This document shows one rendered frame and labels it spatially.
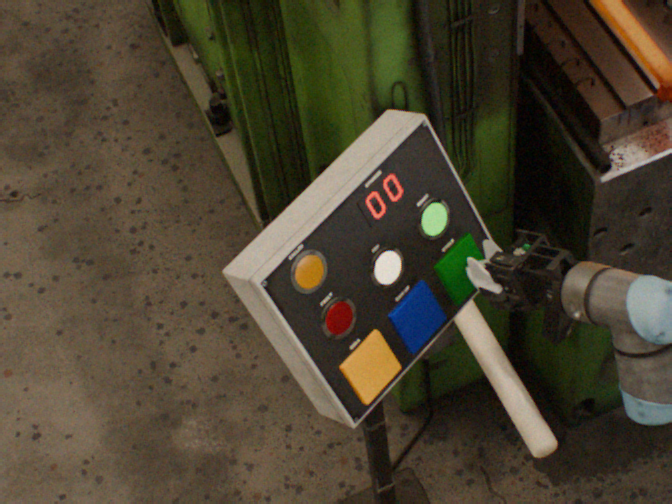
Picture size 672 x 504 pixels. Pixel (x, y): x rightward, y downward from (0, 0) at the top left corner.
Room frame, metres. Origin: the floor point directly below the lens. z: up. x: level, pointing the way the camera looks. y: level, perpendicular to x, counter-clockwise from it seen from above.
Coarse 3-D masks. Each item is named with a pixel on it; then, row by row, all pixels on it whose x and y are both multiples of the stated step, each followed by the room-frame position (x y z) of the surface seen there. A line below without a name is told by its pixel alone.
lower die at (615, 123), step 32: (544, 0) 1.51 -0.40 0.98; (576, 0) 1.49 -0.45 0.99; (640, 0) 1.47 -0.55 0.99; (544, 32) 1.44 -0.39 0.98; (576, 32) 1.42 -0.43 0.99; (608, 32) 1.41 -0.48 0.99; (608, 64) 1.35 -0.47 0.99; (640, 64) 1.33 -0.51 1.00; (608, 96) 1.29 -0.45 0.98; (640, 96) 1.28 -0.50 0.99; (608, 128) 1.25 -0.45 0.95
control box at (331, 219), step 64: (384, 128) 1.15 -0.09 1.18; (320, 192) 1.06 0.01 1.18; (384, 192) 1.05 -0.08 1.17; (448, 192) 1.08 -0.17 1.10; (256, 256) 0.97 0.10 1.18; (320, 256) 0.96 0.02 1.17; (256, 320) 0.93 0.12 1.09; (320, 320) 0.91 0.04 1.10; (384, 320) 0.93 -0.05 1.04; (448, 320) 0.95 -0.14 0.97; (320, 384) 0.85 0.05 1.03
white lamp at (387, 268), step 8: (384, 256) 0.99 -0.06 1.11; (392, 256) 0.99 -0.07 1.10; (376, 264) 0.98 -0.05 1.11; (384, 264) 0.98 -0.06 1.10; (392, 264) 0.98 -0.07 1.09; (376, 272) 0.97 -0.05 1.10; (384, 272) 0.97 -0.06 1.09; (392, 272) 0.98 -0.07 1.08; (384, 280) 0.97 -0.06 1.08; (392, 280) 0.97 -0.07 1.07
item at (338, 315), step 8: (336, 304) 0.92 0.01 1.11; (344, 304) 0.93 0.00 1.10; (328, 312) 0.91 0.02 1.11; (336, 312) 0.92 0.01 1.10; (344, 312) 0.92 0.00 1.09; (352, 312) 0.92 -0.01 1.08; (328, 320) 0.91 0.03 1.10; (336, 320) 0.91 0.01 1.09; (344, 320) 0.91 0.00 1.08; (352, 320) 0.92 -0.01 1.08; (328, 328) 0.90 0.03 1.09; (336, 328) 0.90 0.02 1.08; (344, 328) 0.90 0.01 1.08
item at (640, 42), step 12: (600, 0) 1.47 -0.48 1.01; (612, 0) 1.46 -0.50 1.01; (612, 12) 1.44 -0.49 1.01; (624, 12) 1.43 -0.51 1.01; (624, 24) 1.41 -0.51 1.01; (636, 24) 1.41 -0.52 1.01; (624, 36) 1.39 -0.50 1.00; (636, 36) 1.38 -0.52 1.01; (648, 36) 1.38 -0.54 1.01; (636, 48) 1.36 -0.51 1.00; (648, 48) 1.35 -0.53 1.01; (648, 60) 1.33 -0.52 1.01; (660, 60) 1.33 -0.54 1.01; (660, 72) 1.30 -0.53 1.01; (660, 84) 1.28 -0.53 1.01; (660, 96) 1.27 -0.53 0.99
